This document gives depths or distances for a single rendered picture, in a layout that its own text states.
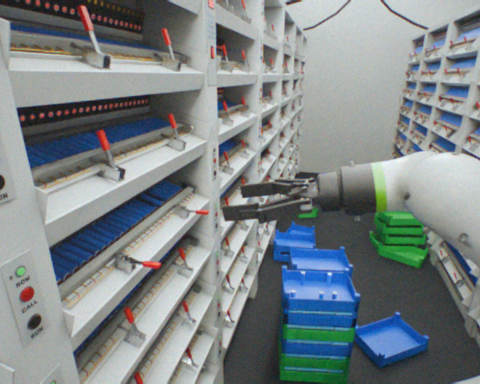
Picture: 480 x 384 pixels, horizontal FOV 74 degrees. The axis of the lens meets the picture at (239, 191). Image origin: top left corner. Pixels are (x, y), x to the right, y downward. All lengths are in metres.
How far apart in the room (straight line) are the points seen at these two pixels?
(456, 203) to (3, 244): 0.54
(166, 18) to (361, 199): 0.72
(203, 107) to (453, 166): 0.69
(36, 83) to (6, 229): 0.18
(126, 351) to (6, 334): 0.35
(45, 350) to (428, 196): 0.55
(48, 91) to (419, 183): 0.50
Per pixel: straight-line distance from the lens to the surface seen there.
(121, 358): 0.80
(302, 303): 1.40
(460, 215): 0.48
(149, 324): 0.86
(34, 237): 0.49
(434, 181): 0.47
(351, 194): 0.59
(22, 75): 0.47
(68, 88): 0.53
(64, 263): 0.68
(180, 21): 1.00
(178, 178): 1.06
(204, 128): 0.98
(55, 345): 0.57
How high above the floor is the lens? 1.31
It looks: 20 degrees down
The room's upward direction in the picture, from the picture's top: straight up
